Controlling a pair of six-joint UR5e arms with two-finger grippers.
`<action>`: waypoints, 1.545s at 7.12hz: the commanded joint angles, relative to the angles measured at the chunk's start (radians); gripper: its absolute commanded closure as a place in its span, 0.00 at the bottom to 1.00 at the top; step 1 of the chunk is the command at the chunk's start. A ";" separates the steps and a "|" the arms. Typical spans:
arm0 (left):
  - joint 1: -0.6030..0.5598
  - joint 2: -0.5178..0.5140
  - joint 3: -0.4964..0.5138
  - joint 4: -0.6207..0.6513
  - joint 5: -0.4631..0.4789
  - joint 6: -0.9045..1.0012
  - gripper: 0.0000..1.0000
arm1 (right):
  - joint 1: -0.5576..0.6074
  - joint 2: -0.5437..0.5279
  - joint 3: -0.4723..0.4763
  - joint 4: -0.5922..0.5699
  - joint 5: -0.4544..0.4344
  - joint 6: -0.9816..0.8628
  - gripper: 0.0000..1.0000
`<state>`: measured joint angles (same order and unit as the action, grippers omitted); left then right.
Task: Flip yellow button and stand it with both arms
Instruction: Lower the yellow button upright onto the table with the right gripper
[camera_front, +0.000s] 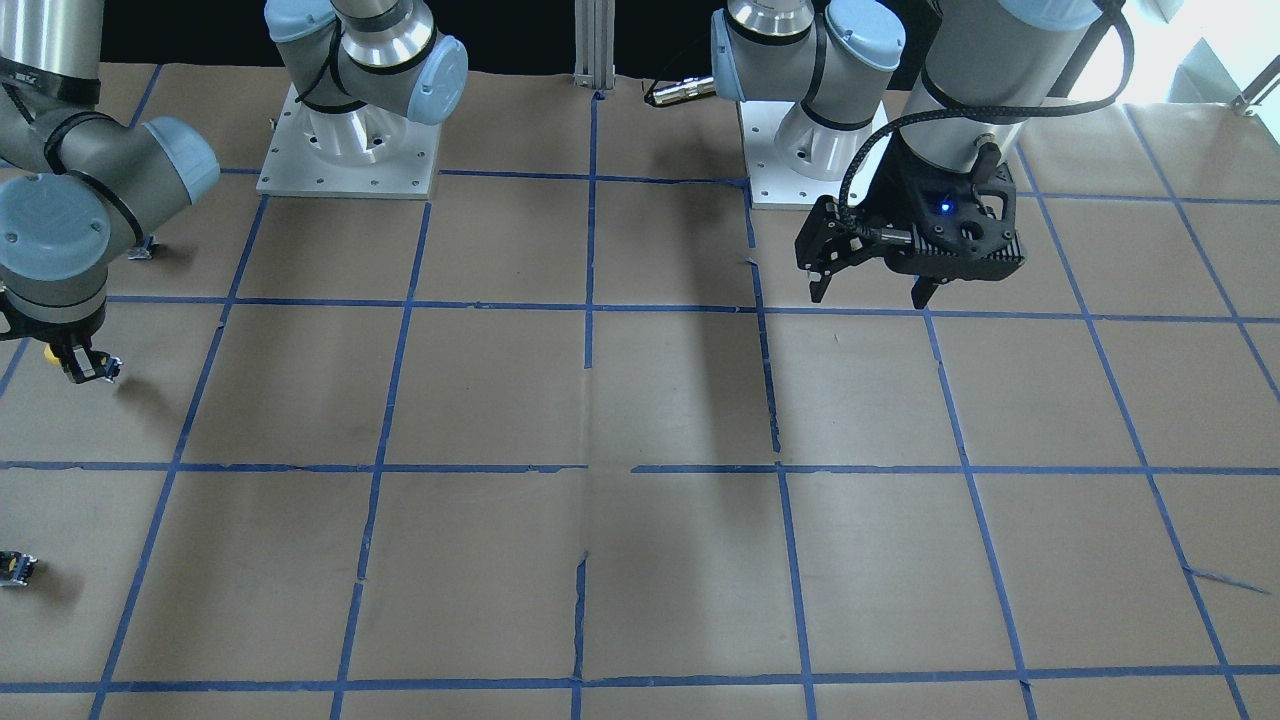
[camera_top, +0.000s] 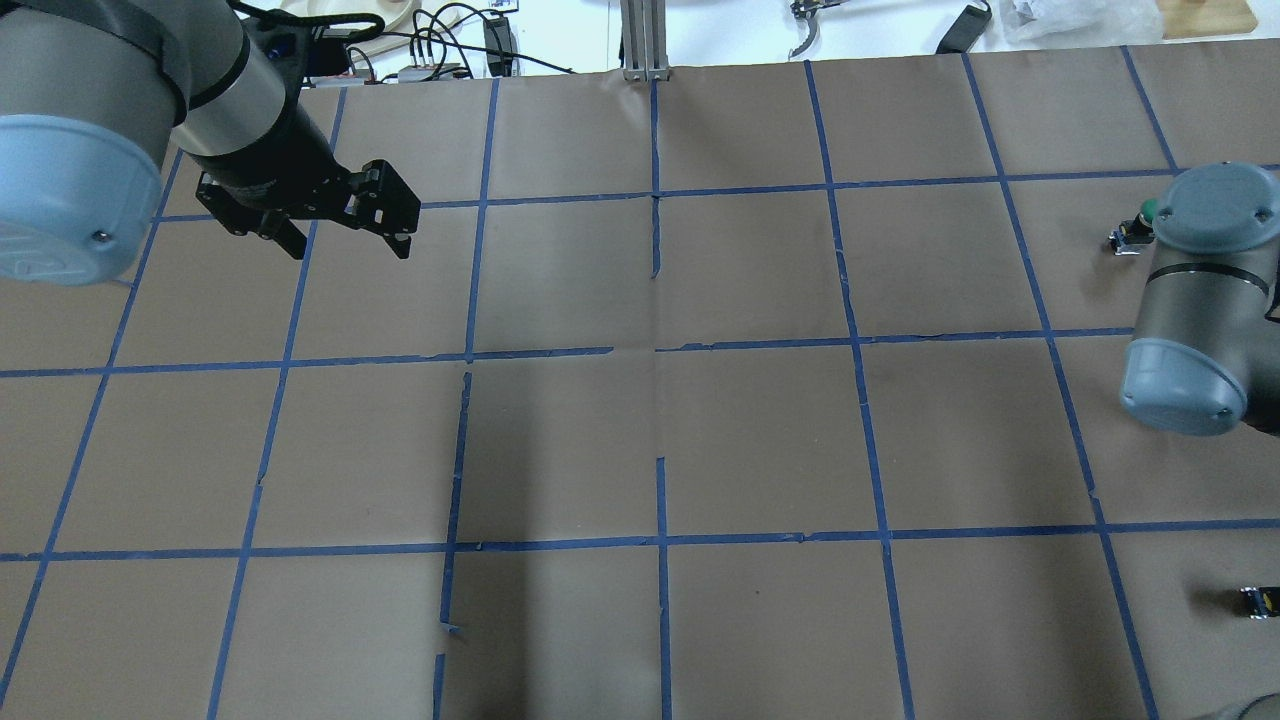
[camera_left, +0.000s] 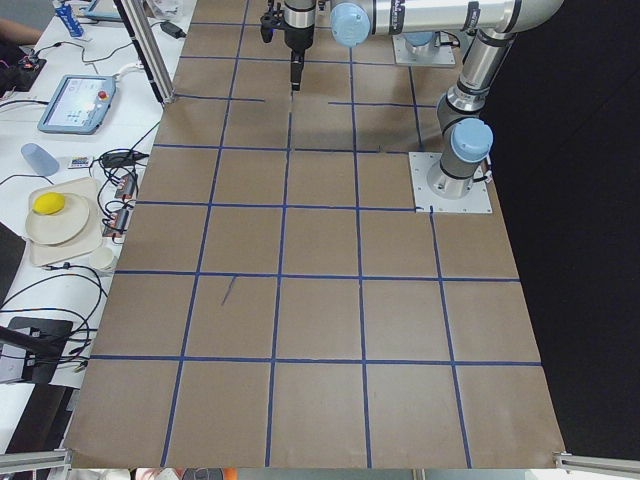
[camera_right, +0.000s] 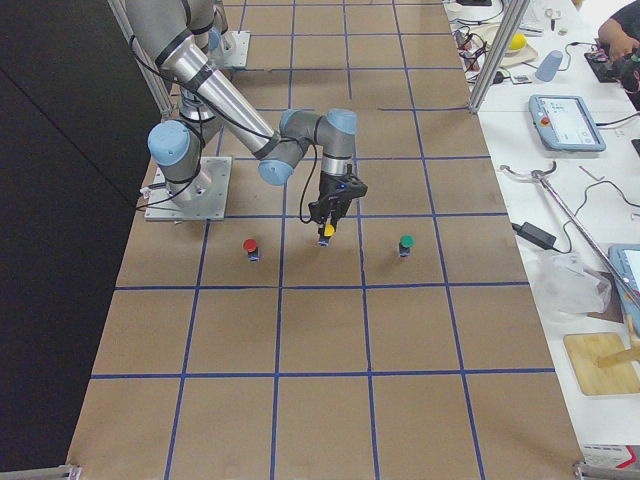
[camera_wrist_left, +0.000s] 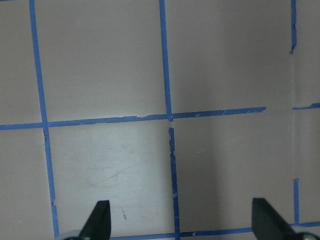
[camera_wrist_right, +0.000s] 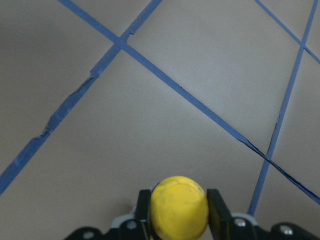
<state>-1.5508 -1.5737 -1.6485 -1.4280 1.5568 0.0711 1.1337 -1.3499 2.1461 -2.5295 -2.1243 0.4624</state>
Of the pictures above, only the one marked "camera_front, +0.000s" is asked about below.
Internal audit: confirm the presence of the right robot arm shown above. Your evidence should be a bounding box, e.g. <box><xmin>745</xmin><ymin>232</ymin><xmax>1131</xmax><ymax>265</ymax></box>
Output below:
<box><xmin>3</xmin><ymin>1</ymin><xmax>468</xmax><ymax>384</ymax></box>

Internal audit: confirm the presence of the aluminium frame post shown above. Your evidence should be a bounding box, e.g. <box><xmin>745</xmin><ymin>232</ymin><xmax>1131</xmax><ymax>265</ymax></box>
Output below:
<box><xmin>573</xmin><ymin>0</ymin><xmax>616</xmax><ymax>92</ymax></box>

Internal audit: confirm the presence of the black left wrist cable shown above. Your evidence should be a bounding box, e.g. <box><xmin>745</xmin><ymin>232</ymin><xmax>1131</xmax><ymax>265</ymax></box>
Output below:
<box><xmin>838</xmin><ymin>0</ymin><xmax>1137</xmax><ymax>246</ymax></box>

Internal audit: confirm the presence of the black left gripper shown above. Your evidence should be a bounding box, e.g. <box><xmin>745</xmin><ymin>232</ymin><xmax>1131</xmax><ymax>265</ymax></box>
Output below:
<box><xmin>795</xmin><ymin>140</ymin><xmax>1001</xmax><ymax>310</ymax></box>

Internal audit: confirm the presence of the red push button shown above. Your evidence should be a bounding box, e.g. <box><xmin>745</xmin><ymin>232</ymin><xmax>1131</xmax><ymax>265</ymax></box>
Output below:
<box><xmin>125</xmin><ymin>234</ymin><xmax>161</xmax><ymax>263</ymax></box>

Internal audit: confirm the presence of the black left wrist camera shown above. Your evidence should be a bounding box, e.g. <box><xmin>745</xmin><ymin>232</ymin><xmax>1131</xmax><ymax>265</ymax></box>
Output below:
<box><xmin>882</xmin><ymin>167</ymin><xmax>1027</xmax><ymax>281</ymax></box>

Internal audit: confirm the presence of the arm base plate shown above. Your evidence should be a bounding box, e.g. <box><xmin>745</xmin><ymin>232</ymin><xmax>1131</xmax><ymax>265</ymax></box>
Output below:
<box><xmin>256</xmin><ymin>87</ymin><xmax>442</xmax><ymax>201</ymax></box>
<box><xmin>739</xmin><ymin>101</ymin><xmax>888</xmax><ymax>210</ymax></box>

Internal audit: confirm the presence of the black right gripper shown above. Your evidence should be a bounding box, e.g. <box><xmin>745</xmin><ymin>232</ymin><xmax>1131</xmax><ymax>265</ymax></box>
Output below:
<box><xmin>1</xmin><ymin>290</ymin><xmax>113</xmax><ymax>384</ymax></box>

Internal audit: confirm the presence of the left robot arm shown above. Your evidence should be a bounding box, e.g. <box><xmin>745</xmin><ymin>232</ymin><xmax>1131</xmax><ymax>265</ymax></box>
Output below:
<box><xmin>710</xmin><ymin>1</ymin><xmax>1133</xmax><ymax>309</ymax></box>

